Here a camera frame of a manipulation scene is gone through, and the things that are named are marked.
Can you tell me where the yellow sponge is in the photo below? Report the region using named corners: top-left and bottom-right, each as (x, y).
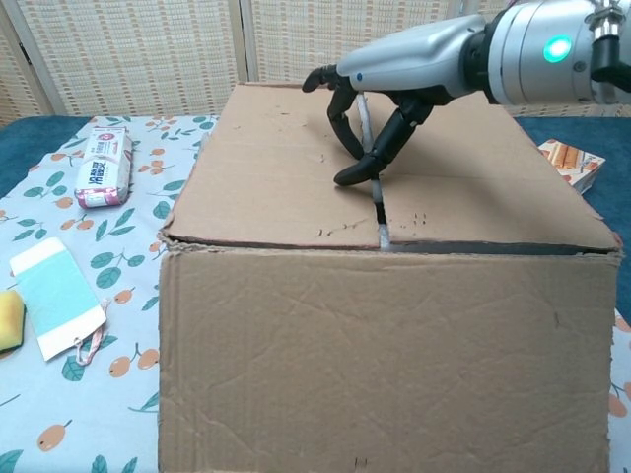
top-left (0, 289), bottom-right (27, 354)

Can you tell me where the pink white snack packet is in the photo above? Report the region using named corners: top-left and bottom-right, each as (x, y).
top-left (73, 125), bottom-right (134, 209)

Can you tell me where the large brown cardboard box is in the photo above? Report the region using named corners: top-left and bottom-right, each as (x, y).
top-left (156, 81), bottom-right (623, 473)

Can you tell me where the orange snack box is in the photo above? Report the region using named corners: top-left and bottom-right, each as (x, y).
top-left (536, 138), bottom-right (606, 194)

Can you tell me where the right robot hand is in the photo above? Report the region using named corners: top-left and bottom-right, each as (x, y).
top-left (302, 13), bottom-right (489, 187)

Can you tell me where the floral tablecloth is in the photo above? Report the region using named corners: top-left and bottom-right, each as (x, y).
top-left (0, 115), bottom-right (631, 473)

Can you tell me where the woven bamboo folding screen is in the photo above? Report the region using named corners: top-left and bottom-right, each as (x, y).
top-left (0, 0), bottom-right (631, 119)

